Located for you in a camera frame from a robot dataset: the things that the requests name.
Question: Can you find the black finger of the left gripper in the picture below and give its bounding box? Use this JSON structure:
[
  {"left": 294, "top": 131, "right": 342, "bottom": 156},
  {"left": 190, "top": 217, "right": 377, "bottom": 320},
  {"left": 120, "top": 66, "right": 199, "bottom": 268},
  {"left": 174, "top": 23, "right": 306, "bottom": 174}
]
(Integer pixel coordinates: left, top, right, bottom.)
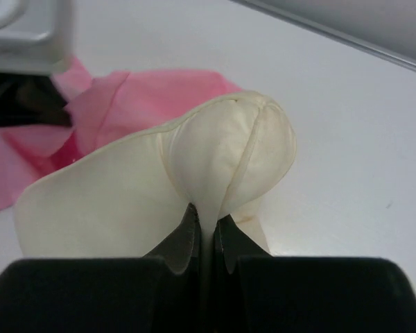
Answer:
[{"left": 0, "top": 73, "right": 72, "bottom": 128}]

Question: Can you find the cream pillow with bear print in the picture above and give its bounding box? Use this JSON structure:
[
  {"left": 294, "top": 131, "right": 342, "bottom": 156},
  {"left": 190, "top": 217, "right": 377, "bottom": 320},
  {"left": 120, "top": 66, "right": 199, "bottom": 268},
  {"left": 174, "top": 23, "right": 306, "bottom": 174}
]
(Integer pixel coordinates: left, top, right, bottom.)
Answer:
[{"left": 14, "top": 90, "right": 298, "bottom": 259}]

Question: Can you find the aluminium frame rail right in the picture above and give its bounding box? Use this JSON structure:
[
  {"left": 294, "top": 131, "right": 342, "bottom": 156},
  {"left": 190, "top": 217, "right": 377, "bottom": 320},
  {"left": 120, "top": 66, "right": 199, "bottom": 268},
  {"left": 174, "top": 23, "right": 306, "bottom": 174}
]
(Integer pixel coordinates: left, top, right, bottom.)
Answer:
[{"left": 242, "top": 0, "right": 416, "bottom": 72}]

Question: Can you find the pink pillowcase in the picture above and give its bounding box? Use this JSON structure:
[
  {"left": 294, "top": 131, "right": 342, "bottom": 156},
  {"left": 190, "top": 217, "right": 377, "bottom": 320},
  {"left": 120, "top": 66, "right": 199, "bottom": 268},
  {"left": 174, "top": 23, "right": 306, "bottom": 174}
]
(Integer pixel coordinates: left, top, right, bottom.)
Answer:
[{"left": 0, "top": 59, "right": 241, "bottom": 210}]

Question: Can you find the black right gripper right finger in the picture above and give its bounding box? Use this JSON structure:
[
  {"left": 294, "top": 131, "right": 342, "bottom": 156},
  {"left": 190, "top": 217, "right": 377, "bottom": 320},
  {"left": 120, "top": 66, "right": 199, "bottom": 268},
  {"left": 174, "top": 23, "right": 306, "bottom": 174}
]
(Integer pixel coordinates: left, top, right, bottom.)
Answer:
[{"left": 213, "top": 216, "right": 416, "bottom": 332}]

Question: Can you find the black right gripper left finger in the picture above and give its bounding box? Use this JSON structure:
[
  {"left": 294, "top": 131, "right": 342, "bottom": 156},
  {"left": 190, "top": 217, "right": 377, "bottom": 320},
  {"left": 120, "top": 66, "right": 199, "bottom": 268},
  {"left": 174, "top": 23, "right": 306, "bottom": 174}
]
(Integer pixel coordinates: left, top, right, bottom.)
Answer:
[{"left": 0, "top": 205, "right": 200, "bottom": 332}]

